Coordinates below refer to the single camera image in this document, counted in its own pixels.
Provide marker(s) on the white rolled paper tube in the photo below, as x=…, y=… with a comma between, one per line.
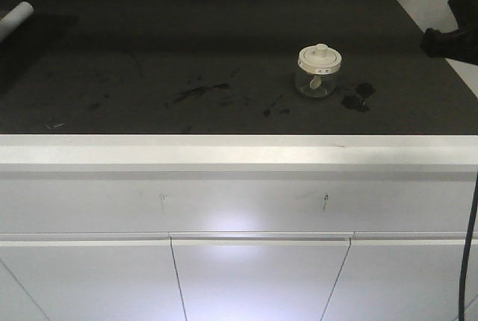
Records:
x=14, y=18

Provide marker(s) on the white fume hood cabinet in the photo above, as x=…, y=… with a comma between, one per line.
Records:
x=158, y=162

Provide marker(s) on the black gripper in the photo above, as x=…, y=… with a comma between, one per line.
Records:
x=461, y=44

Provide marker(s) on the glass jar with white lid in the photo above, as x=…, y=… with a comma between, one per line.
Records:
x=317, y=71

